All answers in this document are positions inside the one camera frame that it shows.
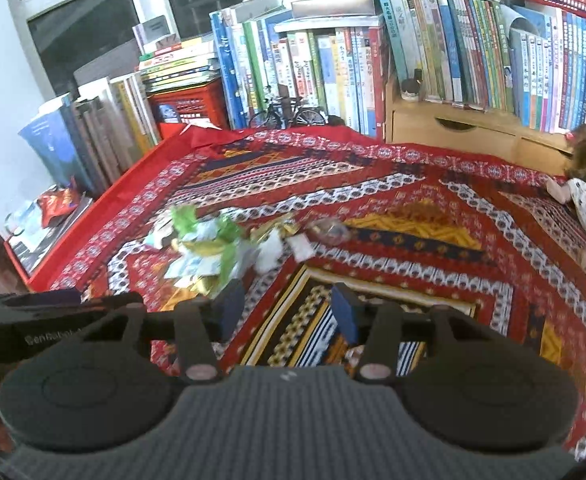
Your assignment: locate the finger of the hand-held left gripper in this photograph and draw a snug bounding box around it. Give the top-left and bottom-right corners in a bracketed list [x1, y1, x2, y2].
[80, 292, 144, 310]
[35, 289, 82, 305]

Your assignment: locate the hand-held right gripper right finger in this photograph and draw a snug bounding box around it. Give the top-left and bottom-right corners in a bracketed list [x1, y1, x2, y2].
[332, 282, 488, 382]

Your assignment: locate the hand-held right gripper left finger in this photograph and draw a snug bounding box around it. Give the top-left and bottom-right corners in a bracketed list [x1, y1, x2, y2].
[80, 280, 246, 383]

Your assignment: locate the pile of wrappers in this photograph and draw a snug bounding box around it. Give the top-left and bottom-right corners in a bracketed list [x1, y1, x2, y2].
[145, 205, 298, 296]

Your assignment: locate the red patterned cloth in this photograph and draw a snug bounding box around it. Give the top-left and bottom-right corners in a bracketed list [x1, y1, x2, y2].
[30, 127, 586, 461]

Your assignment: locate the stack of magazines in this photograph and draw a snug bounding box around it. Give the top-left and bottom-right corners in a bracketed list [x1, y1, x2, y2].
[5, 195, 94, 273]

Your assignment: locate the white crumpled paper packet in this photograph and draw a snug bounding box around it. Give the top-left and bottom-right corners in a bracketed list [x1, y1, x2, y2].
[287, 234, 314, 262]

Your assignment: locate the clear plastic wrapper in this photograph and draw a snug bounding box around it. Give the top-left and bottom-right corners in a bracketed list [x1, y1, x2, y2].
[307, 217, 351, 246]

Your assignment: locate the red snack bag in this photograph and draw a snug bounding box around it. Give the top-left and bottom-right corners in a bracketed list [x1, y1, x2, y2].
[38, 187, 90, 227]

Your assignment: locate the large blue book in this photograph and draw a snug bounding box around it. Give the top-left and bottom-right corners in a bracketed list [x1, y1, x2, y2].
[18, 94, 96, 196]

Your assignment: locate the row of upright grey books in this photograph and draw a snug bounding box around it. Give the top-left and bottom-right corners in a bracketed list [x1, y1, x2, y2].
[73, 72, 161, 186]

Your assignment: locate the black bicycle model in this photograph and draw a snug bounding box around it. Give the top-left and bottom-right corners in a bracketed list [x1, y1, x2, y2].
[248, 87, 330, 131]

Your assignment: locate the red plastic crate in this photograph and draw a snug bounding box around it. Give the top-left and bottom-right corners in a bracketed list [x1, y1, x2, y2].
[148, 80, 230, 137]

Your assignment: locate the wooden drawer cabinet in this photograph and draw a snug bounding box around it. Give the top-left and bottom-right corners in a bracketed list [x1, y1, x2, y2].
[385, 80, 580, 177]

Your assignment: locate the small dark figurine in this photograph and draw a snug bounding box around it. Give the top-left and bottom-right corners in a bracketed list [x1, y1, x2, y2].
[400, 70, 424, 103]

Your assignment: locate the flat stack of books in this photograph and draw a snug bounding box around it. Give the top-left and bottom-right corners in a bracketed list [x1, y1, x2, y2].
[135, 35, 221, 93]

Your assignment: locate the small grey box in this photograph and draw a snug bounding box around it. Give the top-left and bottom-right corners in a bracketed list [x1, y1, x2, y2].
[133, 12, 180, 48]

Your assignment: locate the row of books on cabinet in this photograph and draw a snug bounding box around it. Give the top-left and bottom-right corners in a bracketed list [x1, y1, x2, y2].
[373, 0, 586, 135]

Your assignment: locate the long grey box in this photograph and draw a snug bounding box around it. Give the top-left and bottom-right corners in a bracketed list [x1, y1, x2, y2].
[290, 0, 376, 19]

